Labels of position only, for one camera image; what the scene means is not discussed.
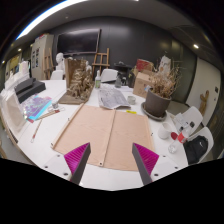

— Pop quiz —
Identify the colourful printed sheet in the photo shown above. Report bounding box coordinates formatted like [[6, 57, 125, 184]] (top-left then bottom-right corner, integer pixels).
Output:
[[21, 94, 53, 122]]

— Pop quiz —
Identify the clear red-labelled drink bottle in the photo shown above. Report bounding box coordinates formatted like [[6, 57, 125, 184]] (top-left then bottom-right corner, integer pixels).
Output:
[[167, 121, 196, 155]]

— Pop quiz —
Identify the dried plant in brown pot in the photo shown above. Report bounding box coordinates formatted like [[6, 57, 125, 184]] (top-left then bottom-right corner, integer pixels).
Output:
[[143, 63, 183, 118]]

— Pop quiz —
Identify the small white plaster figurine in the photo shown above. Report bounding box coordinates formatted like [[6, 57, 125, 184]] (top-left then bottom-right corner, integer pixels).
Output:
[[84, 60, 93, 76]]

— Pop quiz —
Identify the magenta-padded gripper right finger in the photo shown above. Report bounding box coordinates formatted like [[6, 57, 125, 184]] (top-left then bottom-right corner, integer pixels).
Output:
[[131, 142, 183, 186]]

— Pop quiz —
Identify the white cabinet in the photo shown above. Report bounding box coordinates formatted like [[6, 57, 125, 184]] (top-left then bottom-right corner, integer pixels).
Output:
[[30, 33, 55, 81]]

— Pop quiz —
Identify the red box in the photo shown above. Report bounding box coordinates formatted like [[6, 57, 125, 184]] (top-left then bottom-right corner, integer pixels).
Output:
[[135, 58, 155, 73]]

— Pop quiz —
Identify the cardboard box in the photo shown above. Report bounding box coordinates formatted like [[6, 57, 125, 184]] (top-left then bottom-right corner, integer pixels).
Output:
[[132, 71, 156, 99]]

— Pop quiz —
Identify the wooden-handled paintbrush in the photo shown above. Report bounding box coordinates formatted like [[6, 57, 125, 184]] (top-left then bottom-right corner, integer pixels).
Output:
[[36, 109, 61, 120], [30, 118, 44, 144]]

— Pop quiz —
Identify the black wall screen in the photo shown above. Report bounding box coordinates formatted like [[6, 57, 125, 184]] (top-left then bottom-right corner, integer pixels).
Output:
[[55, 28, 102, 56]]

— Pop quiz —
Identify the dark glass bottle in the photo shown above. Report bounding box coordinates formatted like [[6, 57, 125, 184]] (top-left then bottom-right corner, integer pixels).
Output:
[[114, 73, 123, 89]]

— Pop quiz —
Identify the stack of papers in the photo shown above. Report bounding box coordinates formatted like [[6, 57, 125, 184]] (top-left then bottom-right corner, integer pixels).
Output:
[[172, 112, 191, 133]]

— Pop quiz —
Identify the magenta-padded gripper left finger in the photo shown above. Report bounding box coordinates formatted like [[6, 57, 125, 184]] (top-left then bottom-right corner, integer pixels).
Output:
[[42, 142, 92, 186]]

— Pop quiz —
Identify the small grey tape roll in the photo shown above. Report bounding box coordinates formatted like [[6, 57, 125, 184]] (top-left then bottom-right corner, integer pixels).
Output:
[[127, 95, 137, 106]]

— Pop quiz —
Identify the black flat box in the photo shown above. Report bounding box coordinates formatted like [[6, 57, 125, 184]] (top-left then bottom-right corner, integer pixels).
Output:
[[14, 77, 37, 95], [16, 81, 47, 104]]

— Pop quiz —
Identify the white plaster bust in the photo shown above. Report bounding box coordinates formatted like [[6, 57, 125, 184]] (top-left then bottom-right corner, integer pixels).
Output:
[[54, 52, 67, 73]]

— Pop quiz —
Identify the black backpack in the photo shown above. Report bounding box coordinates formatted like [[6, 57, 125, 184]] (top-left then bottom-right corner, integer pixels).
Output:
[[183, 134, 209, 166]]

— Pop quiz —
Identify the light wooden panel board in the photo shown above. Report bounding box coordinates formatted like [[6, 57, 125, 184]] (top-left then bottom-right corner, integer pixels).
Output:
[[50, 103, 155, 172]]

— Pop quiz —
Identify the wooden easel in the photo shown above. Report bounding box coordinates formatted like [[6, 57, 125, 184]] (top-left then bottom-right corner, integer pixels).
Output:
[[91, 47, 111, 78], [43, 47, 54, 80]]

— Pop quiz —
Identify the wooden figure statue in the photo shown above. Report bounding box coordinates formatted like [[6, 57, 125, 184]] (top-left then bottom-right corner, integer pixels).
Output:
[[198, 89, 211, 117]]

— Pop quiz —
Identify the white cup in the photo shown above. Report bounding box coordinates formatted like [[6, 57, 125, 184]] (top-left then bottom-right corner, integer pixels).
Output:
[[157, 122, 173, 140]]

